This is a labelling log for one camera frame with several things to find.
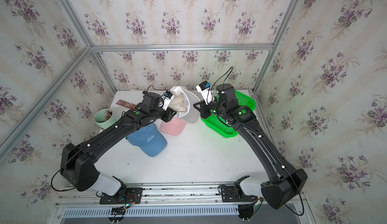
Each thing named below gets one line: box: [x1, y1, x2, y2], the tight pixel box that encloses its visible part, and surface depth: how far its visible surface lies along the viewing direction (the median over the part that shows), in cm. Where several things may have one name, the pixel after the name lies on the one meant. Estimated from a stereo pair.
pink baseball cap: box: [159, 117, 187, 136], surface depth 100 cm
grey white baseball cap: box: [168, 86, 201, 124], surface depth 73 cm
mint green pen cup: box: [93, 108, 120, 130], surface depth 88 cm
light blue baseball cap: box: [125, 122, 168, 157], surface depth 89 cm
